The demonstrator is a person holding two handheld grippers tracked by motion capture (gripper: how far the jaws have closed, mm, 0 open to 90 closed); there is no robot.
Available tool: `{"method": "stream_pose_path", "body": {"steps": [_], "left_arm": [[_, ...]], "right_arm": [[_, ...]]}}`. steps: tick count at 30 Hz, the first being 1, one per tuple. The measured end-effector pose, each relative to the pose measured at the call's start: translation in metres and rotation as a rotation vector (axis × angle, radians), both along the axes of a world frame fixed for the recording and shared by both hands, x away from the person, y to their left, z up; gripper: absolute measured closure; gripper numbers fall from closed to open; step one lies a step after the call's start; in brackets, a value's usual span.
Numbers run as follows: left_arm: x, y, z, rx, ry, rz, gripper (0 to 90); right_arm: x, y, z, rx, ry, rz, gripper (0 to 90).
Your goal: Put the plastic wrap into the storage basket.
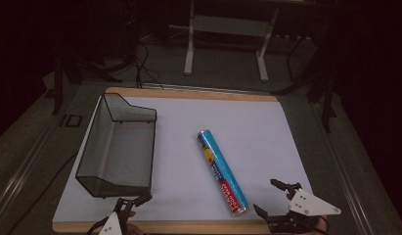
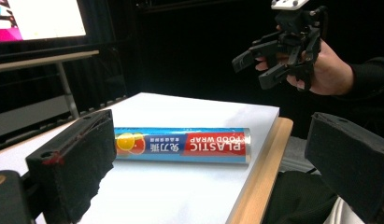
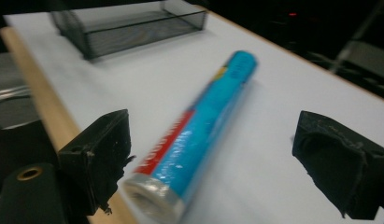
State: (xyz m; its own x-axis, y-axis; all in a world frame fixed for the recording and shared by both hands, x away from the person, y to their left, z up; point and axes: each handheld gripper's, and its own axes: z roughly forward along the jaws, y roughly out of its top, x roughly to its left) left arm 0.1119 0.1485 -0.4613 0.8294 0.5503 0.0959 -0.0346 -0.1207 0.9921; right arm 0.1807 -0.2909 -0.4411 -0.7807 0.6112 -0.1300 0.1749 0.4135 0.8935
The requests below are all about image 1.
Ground blue cling film roll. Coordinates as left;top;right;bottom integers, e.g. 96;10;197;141
197;129;250;218

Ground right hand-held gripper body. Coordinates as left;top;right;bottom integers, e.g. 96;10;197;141
266;188;342;235

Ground person's left hand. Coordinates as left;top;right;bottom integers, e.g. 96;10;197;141
123;211;145;235

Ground black wire mesh tray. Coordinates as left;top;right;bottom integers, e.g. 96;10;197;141
74;92;157;199

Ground white table mat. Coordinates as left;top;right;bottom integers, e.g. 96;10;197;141
53;95;314;223

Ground small black floor bracket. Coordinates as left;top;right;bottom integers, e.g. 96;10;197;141
59;114;83;128

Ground person's right hand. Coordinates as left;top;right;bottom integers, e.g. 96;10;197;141
299;214;331;235

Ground black angled stand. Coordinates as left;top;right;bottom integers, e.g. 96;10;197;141
272;32;340;133

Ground thin black cable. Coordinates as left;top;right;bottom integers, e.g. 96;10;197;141
6;151;79;235

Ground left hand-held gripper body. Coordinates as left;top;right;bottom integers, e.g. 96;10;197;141
98;197;135;235

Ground white metal stand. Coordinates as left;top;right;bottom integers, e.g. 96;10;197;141
183;0;282;83

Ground black stand legs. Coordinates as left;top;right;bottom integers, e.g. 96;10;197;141
51;48;124;116

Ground black floor cables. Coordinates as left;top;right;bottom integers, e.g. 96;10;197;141
131;40;164;90

